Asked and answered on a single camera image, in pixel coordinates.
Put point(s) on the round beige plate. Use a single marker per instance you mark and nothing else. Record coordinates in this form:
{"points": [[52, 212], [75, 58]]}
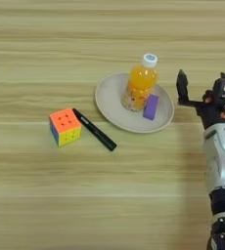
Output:
{"points": [[112, 104]]}

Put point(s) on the orange juice bottle white cap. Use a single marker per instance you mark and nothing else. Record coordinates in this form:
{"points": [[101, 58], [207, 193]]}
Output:
{"points": [[140, 84]]}

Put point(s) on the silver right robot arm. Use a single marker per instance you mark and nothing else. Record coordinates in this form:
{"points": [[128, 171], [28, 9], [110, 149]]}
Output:
{"points": [[222, 162]]}

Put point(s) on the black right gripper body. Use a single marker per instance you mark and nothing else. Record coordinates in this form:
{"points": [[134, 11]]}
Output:
{"points": [[212, 110]]}

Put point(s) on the black marker pen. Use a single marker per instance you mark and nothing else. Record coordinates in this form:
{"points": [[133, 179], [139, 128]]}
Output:
{"points": [[95, 130]]}

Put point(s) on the colourful puzzle cube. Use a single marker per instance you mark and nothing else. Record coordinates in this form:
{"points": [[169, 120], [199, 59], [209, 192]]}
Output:
{"points": [[65, 127]]}

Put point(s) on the purple rectangular eraser block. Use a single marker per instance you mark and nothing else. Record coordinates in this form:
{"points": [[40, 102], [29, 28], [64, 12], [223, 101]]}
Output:
{"points": [[151, 107]]}

